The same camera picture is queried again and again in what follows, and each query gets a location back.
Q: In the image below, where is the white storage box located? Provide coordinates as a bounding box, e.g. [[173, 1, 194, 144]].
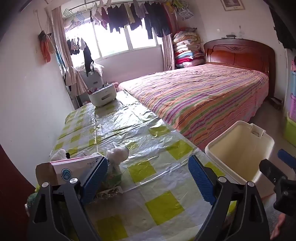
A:
[[88, 83, 117, 107]]

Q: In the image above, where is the hanging sock rack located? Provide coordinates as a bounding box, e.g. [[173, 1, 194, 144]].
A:
[[67, 37, 84, 56]]

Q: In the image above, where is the white pink cardboard box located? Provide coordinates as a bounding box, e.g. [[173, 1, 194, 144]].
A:
[[35, 155, 105, 186]]

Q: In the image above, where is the beige patterned curtain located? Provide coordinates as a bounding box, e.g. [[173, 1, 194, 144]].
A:
[[52, 7, 88, 95], [162, 5, 176, 71]]

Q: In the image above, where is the person's right hand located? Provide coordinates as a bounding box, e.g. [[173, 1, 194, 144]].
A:
[[270, 212, 288, 240]]

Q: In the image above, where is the wooden bed headboard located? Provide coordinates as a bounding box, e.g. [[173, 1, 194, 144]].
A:
[[203, 38, 277, 100]]

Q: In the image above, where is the green printed packet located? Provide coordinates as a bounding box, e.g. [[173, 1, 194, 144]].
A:
[[102, 170, 123, 187]]

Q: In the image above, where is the dark red door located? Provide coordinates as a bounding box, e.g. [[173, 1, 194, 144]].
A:
[[0, 144, 36, 241]]

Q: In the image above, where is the striped bed sheet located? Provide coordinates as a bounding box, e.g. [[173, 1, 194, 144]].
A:
[[118, 64, 270, 151]]

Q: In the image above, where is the framed picture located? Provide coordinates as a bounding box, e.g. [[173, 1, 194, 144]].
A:
[[221, 0, 245, 11]]

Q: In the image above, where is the crumpled white tissue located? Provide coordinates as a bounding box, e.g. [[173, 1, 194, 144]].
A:
[[106, 147, 129, 175]]

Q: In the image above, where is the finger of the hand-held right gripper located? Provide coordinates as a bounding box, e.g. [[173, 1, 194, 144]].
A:
[[277, 149, 296, 170], [259, 159, 288, 187]]

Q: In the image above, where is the green storage bin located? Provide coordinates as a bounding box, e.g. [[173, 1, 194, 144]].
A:
[[283, 112, 296, 149]]

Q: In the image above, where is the white plush toy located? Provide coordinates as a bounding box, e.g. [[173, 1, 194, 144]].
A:
[[50, 148, 71, 162]]

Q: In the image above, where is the orange cloth on hook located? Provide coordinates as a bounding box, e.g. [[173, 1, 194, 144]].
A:
[[38, 30, 56, 63]]

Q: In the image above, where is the stack of plastic drawers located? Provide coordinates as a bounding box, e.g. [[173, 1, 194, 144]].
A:
[[288, 58, 296, 121]]

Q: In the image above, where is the white plastic bin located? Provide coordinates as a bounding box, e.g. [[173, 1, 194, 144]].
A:
[[205, 120, 275, 186]]

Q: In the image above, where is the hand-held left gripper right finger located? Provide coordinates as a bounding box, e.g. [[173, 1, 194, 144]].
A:
[[188, 156, 271, 241]]

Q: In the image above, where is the stack of folded quilts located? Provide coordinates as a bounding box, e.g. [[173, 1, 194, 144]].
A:
[[173, 28, 205, 69]]

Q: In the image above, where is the wire basket with hangers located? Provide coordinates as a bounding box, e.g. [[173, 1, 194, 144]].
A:
[[63, 9, 86, 32]]

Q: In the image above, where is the black hanging garment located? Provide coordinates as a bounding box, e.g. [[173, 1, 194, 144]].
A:
[[83, 42, 95, 78]]

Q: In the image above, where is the white appliance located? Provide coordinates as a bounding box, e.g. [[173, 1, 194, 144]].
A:
[[77, 65, 105, 94]]

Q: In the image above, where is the window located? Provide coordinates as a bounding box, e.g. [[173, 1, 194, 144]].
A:
[[65, 14, 163, 58]]

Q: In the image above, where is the green fuzzy item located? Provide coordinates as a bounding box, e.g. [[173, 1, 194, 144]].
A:
[[25, 185, 39, 216]]

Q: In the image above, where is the teal hanging cloth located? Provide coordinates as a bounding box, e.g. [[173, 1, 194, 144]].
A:
[[55, 50, 64, 68]]

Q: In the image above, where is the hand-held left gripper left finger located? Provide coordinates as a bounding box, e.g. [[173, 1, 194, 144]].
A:
[[27, 156, 109, 241]]

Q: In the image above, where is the row of hanging clothes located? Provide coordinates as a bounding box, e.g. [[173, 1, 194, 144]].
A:
[[90, 0, 195, 40]]

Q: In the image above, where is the green checked plastic tablecloth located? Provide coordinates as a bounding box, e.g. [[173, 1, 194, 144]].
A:
[[50, 89, 238, 241]]

